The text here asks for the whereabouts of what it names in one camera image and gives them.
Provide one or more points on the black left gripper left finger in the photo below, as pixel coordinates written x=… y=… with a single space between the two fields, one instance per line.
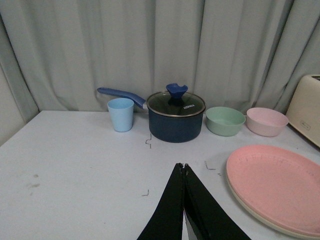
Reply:
x=166 y=222

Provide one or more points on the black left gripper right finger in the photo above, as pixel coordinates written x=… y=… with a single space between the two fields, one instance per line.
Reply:
x=207 y=218

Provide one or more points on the pink plate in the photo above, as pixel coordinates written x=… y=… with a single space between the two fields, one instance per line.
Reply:
x=281 y=186

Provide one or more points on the cream plate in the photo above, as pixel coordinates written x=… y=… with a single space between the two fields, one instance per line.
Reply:
x=266 y=222

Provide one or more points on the dark blue saucepan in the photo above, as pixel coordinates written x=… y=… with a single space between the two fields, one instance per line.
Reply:
x=168 y=129

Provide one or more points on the green bowl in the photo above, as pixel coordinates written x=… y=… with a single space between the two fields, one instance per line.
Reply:
x=224 y=121

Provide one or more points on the pink bowl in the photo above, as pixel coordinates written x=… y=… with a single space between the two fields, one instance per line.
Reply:
x=265 y=122

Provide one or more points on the glass pot lid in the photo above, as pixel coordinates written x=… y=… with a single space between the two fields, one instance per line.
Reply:
x=176 y=102

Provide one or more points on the light blue cup left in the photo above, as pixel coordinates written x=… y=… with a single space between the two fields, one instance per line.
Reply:
x=121 y=114

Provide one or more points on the cream toaster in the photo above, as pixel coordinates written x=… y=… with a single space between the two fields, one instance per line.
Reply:
x=304 y=109

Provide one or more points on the grey curtain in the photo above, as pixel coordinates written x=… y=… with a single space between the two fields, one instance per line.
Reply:
x=55 y=54

